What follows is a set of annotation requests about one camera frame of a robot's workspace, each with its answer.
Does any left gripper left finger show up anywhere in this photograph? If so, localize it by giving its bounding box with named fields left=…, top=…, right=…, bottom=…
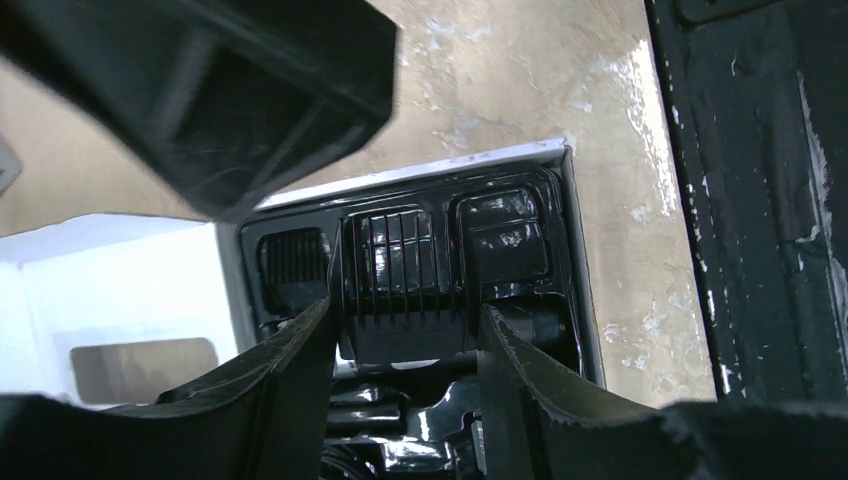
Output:
left=1, top=300, right=335, bottom=479

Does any white hair clipper kit box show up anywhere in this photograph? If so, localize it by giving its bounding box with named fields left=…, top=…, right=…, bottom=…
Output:
left=0, top=137, right=607, bottom=407

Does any medium black comb guard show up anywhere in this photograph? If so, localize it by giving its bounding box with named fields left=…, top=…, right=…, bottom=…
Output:
left=257, top=228, right=328, bottom=312

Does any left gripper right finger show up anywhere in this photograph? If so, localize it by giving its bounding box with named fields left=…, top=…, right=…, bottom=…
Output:
left=478, top=305, right=847, bottom=479

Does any black plastic insert tray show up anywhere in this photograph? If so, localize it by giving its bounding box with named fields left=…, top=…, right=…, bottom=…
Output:
left=238, top=164, right=584, bottom=479

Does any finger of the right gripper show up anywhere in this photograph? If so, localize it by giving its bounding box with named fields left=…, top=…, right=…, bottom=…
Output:
left=1, top=0, right=400, bottom=222

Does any large black comb guard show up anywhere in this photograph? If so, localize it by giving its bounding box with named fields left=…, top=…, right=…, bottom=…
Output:
left=328, top=206, right=477, bottom=365

